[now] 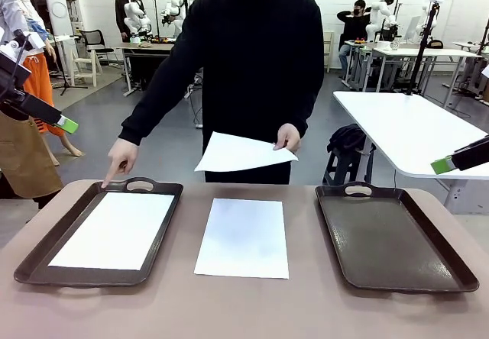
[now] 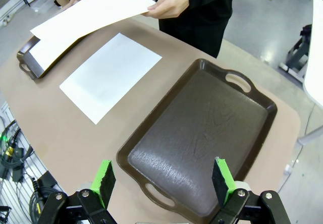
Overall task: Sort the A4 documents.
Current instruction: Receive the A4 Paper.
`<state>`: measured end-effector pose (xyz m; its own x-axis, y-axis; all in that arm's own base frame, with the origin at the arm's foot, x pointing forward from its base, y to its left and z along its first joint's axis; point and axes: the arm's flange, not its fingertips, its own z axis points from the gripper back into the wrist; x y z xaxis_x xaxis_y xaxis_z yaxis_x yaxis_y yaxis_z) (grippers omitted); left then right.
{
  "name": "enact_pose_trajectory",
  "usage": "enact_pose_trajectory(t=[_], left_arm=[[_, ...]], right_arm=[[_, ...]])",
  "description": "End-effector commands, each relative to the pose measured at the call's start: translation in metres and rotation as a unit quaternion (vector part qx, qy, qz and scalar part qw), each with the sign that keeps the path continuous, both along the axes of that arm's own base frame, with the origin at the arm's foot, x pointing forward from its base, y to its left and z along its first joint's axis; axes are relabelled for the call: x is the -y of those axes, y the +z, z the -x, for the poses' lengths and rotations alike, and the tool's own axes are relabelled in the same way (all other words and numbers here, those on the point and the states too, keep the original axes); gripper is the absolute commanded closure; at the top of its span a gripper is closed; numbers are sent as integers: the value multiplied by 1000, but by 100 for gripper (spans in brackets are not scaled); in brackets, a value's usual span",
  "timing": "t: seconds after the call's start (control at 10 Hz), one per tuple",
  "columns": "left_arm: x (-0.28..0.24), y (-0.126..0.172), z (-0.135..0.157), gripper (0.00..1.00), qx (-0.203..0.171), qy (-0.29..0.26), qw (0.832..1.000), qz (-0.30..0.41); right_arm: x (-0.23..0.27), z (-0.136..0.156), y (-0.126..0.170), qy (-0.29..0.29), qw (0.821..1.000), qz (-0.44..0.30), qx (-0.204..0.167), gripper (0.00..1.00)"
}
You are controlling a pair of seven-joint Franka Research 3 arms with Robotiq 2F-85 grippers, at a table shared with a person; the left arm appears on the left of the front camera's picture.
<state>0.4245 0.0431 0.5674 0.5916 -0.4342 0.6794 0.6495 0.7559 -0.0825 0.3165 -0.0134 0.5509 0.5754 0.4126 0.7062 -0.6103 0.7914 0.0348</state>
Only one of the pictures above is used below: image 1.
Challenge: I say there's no person's left hand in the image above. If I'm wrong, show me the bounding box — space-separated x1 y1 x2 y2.
272 123 302 155

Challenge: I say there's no black folding stool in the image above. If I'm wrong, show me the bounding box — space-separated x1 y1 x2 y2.
322 147 375 186

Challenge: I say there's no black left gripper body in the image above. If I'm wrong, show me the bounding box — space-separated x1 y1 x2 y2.
2 89 65 128

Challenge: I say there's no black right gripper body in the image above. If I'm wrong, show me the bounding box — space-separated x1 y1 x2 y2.
449 134 489 173

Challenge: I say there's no brown plastic serving tray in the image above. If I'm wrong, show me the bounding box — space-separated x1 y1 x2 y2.
315 181 480 293
13 177 184 289

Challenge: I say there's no black tripod pole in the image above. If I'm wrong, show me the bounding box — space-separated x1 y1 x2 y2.
404 0 444 96

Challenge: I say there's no person's right forearm black sleeve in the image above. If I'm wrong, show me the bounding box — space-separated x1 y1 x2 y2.
118 63 186 147

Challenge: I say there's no black office chair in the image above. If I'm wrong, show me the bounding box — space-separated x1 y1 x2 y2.
79 29 115 71

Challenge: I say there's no seated background person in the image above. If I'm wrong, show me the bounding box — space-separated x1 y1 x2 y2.
338 0 371 79

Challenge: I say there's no large white table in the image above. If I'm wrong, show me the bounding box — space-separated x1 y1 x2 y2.
332 90 489 215

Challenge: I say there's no person's left forearm black sleeve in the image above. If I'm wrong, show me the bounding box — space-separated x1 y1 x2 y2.
282 82 325 137

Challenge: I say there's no white A4 paper sheet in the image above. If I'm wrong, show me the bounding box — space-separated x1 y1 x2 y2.
193 131 299 173
48 192 176 271

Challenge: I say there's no white A4 paper stack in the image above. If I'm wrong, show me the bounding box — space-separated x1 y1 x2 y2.
193 197 290 280

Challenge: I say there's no person's torso black sweater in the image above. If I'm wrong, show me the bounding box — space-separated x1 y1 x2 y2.
167 0 325 186

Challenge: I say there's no brown apron garment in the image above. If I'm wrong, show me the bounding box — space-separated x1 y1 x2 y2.
0 109 64 199

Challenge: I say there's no background computer monitor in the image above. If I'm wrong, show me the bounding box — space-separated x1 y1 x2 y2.
403 15 422 43

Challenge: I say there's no white tower air conditioner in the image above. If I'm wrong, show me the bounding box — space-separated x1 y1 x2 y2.
40 0 76 38

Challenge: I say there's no white wooden folding chair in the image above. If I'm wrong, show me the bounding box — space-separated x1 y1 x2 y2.
70 48 104 88

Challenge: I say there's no black bag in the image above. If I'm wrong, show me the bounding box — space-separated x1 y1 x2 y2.
326 124 377 153

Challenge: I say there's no long white background table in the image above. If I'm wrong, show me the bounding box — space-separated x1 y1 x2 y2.
372 47 483 99

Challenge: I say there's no person's right hand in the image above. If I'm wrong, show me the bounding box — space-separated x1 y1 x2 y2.
101 139 141 189

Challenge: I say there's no background person black jacket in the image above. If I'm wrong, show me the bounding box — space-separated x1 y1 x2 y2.
114 0 135 43

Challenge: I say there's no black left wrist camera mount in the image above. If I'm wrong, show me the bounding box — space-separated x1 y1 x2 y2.
0 29 44 92

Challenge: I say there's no wooden background table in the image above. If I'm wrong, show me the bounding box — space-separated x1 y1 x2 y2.
116 40 180 98

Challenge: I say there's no white drawer cabinet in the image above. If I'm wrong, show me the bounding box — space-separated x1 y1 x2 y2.
323 29 335 73

